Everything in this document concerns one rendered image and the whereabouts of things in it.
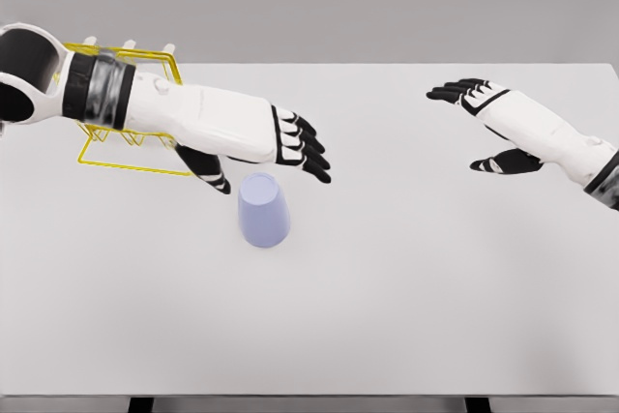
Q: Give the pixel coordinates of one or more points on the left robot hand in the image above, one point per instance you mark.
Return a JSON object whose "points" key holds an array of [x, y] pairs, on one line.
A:
{"points": [[242, 130]]}

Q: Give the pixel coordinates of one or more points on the lavender cup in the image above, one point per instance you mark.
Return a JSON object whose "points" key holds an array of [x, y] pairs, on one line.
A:
{"points": [[263, 212]]}

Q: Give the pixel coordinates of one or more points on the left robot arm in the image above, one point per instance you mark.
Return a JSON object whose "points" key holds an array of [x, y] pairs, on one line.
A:
{"points": [[97, 86]]}

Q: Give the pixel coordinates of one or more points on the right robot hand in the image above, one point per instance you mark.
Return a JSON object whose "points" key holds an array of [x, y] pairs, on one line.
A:
{"points": [[503, 110]]}

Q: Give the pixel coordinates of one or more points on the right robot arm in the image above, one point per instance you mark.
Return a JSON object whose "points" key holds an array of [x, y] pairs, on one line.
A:
{"points": [[587, 154]]}

